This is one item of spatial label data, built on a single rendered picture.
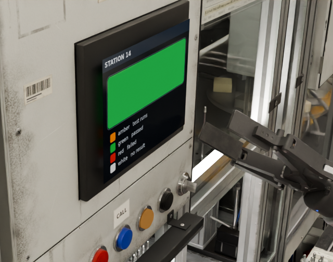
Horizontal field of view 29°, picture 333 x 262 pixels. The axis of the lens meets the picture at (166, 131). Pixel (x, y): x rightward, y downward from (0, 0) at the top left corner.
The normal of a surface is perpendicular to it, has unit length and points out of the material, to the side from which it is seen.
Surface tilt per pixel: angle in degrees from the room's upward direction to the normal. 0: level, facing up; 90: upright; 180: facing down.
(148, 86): 90
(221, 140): 56
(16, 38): 90
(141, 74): 90
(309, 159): 63
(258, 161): 44
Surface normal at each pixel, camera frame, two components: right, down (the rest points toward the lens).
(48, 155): 0.87, 0.24
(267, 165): 0.04, -0.36
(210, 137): 0.41, -0.18
